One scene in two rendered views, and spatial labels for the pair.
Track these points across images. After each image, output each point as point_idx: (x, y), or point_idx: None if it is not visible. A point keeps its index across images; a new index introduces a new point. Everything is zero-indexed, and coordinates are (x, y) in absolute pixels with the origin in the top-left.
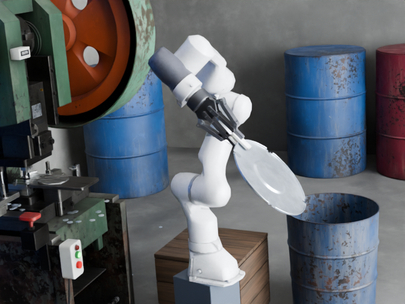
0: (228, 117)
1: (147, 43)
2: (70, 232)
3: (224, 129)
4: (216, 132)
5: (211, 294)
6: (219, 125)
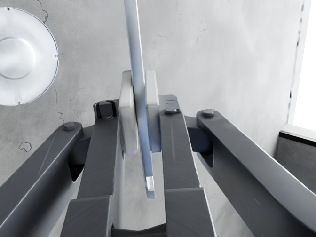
0: (226, 195)
1: None
2: None
3: (119, 151)
4: (62, 180)
5: None
6: (119, 188)
